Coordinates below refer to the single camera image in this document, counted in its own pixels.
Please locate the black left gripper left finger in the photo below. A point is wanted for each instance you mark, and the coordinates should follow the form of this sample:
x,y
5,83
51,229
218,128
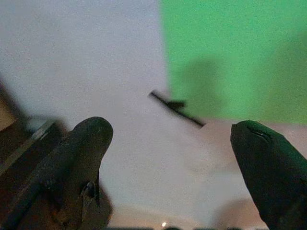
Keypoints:
x,y
72,163

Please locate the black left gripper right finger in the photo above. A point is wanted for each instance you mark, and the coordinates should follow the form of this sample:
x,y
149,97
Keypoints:
x,y
268,172

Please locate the black wall hook bar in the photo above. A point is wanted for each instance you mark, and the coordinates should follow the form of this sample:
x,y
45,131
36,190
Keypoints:
x,y
176,108

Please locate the green wall panel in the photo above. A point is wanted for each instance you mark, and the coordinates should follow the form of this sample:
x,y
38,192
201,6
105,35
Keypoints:
x,y
235,60

